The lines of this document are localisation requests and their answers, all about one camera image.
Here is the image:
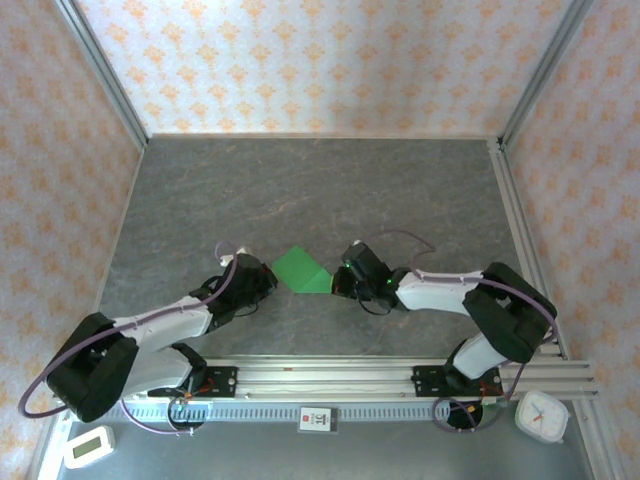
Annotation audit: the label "grey metal sheet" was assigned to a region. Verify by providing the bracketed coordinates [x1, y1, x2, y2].
[54, 419, 594, 480]

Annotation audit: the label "small label card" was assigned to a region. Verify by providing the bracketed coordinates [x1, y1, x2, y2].
[298, 407, 334, 434]

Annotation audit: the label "aluminium mounting rail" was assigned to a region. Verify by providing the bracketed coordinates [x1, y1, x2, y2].
[53, 353, 599, 401]

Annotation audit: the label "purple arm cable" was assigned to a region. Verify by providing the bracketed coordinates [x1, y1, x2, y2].
[18, 241, 241, 436]
[379, 228, 559, 434]

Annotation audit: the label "red orange power wires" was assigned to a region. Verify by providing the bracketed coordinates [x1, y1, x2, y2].
[469, 379, 505, 414]
[180, 375, 217, 402]

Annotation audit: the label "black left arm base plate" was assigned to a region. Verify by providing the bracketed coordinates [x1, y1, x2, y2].
[148, 367, 239, 399]

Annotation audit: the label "white analog clock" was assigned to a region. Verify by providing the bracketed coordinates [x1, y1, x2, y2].
[514, 390, 571, 445]

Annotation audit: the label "white digital timer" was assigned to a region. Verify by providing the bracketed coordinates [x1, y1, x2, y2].
[63, 424, 116, 470]

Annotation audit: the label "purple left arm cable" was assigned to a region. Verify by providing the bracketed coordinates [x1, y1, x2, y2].
[18, 241, 241, 436]

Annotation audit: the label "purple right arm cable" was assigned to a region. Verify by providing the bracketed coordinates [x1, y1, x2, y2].
[379, 228, 559, 434]

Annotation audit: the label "grey slotted cable duct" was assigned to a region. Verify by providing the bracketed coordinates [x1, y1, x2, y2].
[69, 402, 501, 424]

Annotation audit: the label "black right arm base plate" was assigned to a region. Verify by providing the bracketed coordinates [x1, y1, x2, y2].
[412, 364, 501, 399]

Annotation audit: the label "aluminium side rail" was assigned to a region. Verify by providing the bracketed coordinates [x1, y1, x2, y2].
[488, 138, 571, 361]

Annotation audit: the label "green paper sheet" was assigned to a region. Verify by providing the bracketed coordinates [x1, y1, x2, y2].
[272, 244, 334, 295]

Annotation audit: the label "aluminium frame post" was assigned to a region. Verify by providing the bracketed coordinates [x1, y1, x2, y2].
[499, 0, 596, 151]
[52, 0, 150, 151]

